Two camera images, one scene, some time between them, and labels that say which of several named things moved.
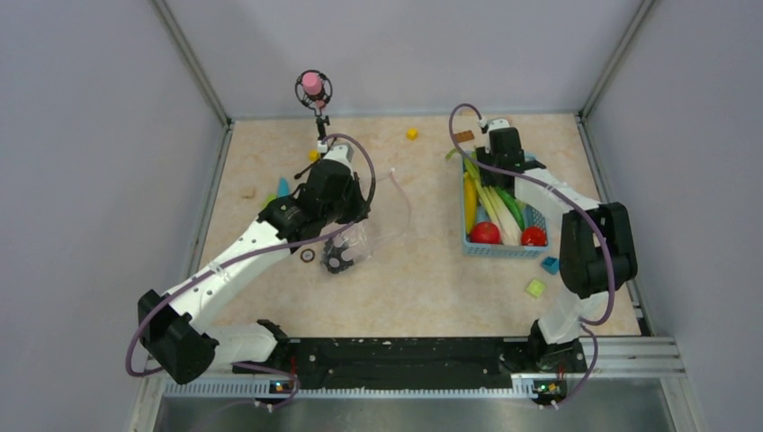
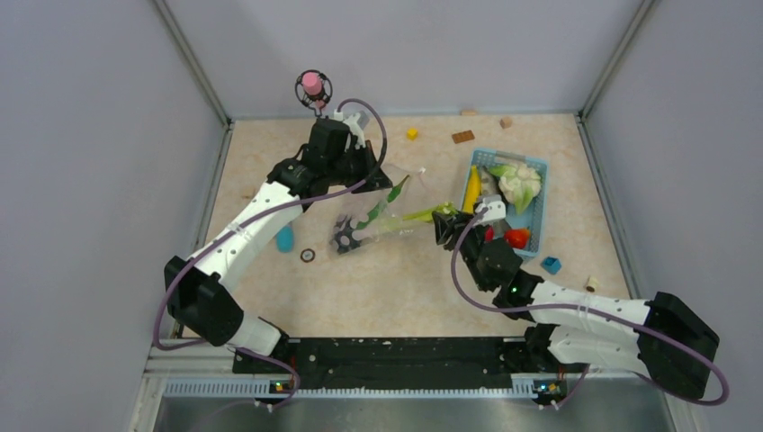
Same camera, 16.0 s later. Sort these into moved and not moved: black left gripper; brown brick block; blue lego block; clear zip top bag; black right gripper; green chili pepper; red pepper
Moved: red pepper; clear zip top bag; black right gripper; green chili pepper; black left gripper
Not moved: blue lego block; brown brick block
